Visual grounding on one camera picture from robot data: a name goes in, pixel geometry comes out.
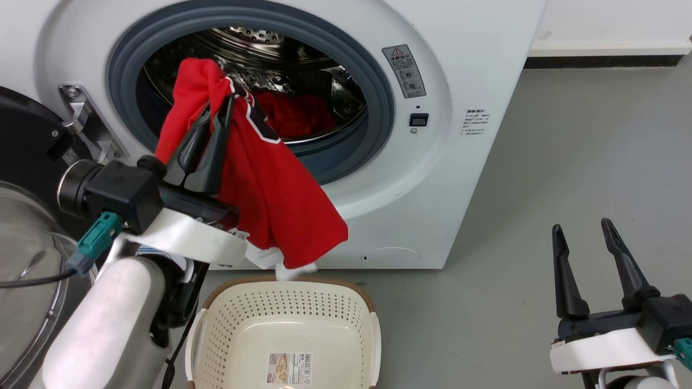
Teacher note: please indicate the stainless steel washer drum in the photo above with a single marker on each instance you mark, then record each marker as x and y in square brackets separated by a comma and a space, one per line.
[303, 65]

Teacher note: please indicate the red crumpled garment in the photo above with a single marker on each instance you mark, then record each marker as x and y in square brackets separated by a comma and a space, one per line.
[297, 114]

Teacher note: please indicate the black glass washing machine door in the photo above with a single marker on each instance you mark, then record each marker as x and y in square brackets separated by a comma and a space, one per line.
[27, 227]

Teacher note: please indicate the white front-load washing machine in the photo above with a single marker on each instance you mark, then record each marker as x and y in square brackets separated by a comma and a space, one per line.
[476, 65]

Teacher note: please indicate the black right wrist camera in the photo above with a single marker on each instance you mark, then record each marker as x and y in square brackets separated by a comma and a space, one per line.
[670, 321]

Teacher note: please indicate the grey rubber door gasket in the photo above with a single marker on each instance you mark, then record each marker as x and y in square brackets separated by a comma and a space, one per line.
[373, 108]

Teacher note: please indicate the small text sticker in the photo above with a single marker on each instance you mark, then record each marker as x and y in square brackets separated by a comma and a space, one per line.
[476, 121]

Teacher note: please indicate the white QR code sticker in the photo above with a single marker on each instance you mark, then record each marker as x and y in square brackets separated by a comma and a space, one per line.
[71, 156]

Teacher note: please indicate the red jersey with white trim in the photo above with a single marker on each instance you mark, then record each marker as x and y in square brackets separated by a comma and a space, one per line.
[270, 194]

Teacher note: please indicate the basket product label sticker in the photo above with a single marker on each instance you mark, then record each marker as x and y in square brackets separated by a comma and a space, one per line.
[290, 368]

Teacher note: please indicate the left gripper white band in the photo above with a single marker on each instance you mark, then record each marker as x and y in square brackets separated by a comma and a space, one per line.
[189, 235]

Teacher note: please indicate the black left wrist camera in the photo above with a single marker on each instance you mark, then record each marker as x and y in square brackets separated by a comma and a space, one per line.
[121, 192]

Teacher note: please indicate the metal door hinge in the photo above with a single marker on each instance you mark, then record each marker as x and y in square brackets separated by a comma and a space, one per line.
[86, 121]

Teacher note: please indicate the black door lock socket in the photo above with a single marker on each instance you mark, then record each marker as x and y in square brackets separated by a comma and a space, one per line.
[419, 119]

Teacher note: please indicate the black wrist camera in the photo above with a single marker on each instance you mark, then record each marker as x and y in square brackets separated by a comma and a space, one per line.
[670, 321]
[121, 192]

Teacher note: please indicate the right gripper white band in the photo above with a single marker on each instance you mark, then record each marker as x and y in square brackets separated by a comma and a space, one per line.
[605, 346]

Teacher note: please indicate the round white filter cover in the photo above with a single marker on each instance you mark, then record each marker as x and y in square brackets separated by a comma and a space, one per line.
[390, 257]

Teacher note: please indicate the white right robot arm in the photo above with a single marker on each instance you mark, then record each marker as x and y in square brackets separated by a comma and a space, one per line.
[638, 381]

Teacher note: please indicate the black wall baseboard strip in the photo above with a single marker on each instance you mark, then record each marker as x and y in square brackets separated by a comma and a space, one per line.
[600, 61]

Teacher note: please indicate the grey warning label sticker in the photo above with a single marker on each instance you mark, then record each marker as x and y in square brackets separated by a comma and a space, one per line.
[404, 70]

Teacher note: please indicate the cream perforated laundry basket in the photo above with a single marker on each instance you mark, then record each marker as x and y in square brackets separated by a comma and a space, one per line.
[243, 308]

